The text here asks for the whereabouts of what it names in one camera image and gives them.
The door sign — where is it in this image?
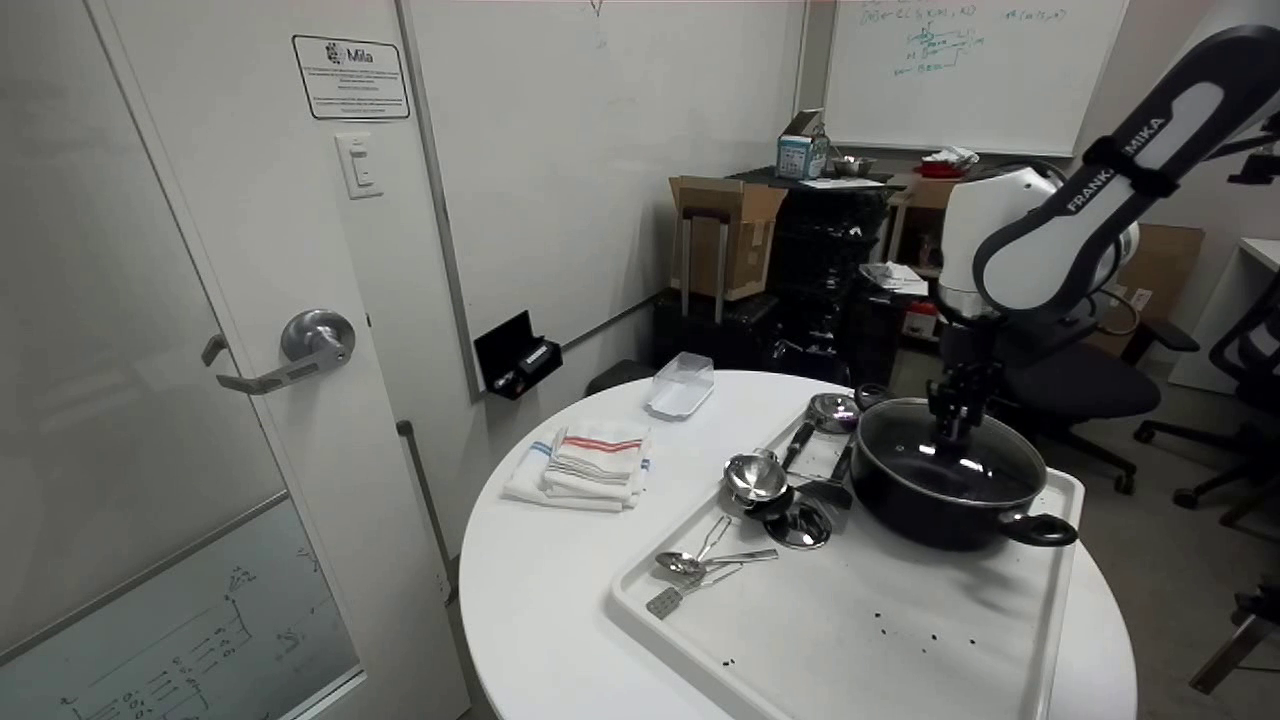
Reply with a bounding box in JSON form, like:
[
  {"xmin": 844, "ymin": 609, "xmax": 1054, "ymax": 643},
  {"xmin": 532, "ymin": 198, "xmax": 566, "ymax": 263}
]
[{"xmin": 293, "ymin": 31, "xmax": 413, "ymax": 122}]

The black cooking pot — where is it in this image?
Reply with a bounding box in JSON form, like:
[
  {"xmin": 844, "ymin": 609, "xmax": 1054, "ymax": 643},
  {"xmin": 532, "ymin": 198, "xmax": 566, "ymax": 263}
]
[{"xmin": 852, "ymin": 396, "xmax": 1078, "ymax": 551}]

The black marker holder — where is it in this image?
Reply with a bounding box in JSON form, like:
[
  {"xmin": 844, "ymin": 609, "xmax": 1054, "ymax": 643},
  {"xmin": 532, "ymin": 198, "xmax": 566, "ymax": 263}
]
[{"xmin": 475, "ymin": 311, "xmax": 566, "ymax": 400}]

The small steel spoon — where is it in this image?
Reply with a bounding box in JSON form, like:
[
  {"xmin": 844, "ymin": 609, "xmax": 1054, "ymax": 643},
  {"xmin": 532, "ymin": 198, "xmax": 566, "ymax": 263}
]
[{"xmin": 654, "ymin": 550, "xmax": 782, "ymax": 582}]

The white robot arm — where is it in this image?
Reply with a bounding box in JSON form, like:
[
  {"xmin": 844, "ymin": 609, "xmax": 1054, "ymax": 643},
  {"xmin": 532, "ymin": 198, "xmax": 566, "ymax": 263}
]
[{"xmin": 928, "ymin": 19, "xmax": 1280, "ymax": 445}]

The white light switch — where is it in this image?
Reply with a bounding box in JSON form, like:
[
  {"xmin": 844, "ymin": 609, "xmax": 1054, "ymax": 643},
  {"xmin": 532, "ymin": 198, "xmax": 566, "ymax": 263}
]
[{"xmin": 336, "ymin": 134, "xmax": 381, "ymax": 202}]

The black office chair right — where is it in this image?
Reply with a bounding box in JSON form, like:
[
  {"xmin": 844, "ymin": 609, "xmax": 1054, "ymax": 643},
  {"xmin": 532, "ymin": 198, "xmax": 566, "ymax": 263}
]
[{"xmin": 1138, "ymin": 280, "xmax": 1280, "ymax": 507}]

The steel ladle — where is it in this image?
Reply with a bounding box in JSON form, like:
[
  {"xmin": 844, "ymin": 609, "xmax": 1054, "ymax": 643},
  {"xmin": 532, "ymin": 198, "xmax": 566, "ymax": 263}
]
[{"xmin": 725, "ymin": 392, "xmax": 856, "ymax": 507}]

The grey office chair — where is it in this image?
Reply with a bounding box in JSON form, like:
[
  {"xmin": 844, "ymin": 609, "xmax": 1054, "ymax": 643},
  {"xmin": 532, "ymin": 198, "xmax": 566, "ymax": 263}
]
[{"xmin": 939, "ymin": 284, "xmax": 1198, "ymax": 498}]

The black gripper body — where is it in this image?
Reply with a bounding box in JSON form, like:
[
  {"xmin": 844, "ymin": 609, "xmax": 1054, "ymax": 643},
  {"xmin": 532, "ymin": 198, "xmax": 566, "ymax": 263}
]
[{"xmin": 936, "ymin": 311, "xmax": 1004, "ymax": 400}]

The steel measuring cup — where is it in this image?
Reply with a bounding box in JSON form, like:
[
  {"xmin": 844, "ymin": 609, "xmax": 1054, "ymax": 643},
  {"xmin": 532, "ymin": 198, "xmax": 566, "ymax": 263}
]
[{"xmin": 764, "ymin": 486, "xmax": 836, "ymax": 550}]

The wall whiteboard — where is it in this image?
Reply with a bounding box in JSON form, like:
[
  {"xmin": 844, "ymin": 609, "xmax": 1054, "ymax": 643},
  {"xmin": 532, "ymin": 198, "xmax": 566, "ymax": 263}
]
[{"xmin": 825, "ymin": 0, "xmax": 1130, "ymax": 157}]

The clear plastic container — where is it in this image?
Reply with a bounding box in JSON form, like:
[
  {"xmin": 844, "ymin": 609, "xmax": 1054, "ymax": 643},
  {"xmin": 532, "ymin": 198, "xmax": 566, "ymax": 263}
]
[{"xmin": 644, "ymin": 351, "xmax": 715, "ymax": 419}]

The white plastic tray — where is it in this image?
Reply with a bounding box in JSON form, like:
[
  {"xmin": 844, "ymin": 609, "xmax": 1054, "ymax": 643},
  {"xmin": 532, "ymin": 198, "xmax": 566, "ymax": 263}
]
[{"xmin": 605, "ymin": 454, "xmax": 1078, "ymax": 720}]

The wooden shelf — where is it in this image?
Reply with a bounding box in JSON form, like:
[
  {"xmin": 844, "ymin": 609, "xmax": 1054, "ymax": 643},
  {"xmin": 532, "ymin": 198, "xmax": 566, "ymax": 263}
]
[{"xmin": 880, "ymin": 175, "xmax": 956, "ymax": 343}]

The glass lid with black knob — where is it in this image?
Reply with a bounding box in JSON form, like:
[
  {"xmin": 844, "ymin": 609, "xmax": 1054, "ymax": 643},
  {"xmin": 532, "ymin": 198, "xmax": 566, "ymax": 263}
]
[{"xmin": 856, "ymin": 396, "xmax": 1050, "ymax": 507}]

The black cabinet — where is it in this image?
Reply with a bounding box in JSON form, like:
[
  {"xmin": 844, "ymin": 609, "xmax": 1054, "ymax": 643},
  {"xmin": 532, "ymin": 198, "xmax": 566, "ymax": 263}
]
[{"xmin": 770, "ymin": 181, "xmax": 894, "ymax": 387}]

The silver door handle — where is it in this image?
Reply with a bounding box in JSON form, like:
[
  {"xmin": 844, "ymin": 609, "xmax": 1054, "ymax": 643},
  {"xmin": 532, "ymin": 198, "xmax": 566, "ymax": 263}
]
[{"xmin": 219, "ymin": 310, "xmax": 357, "ymax": 396}]

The cardboard box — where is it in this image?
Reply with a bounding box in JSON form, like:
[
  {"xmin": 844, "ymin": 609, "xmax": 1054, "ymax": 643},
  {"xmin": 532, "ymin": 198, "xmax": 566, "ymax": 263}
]
[{"xmin": 672, "ymin": 175, "xmax": 785, "ymax": 299}]

